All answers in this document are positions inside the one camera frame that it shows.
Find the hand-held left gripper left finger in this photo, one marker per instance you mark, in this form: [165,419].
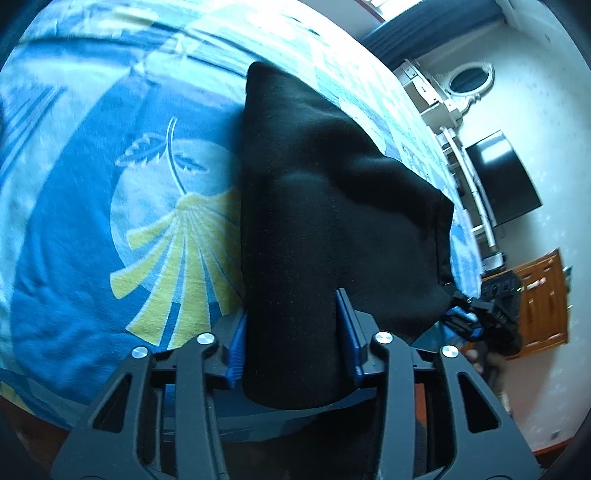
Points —
[235,350]

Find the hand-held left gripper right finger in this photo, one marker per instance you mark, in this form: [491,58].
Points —
[351,341]

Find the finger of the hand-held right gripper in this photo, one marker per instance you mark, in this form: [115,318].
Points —
[471,302]
[464,325]

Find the black pants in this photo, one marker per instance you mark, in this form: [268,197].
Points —
[323,221]

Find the person's right hand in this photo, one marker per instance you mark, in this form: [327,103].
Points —
[496,369]

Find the brown wooden door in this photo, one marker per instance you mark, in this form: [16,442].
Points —
[545,304]

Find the white cabinet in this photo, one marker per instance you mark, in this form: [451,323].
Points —
[475,203]

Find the black television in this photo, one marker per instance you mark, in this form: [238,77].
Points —
[505,180]

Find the blue printed bed sheet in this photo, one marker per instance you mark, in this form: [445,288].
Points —
[69,230]

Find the white dressing table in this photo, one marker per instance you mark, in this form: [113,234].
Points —
[443,87]

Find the dark blue curtain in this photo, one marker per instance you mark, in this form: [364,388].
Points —
[415,27]

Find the window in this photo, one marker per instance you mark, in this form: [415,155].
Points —
[383,5]

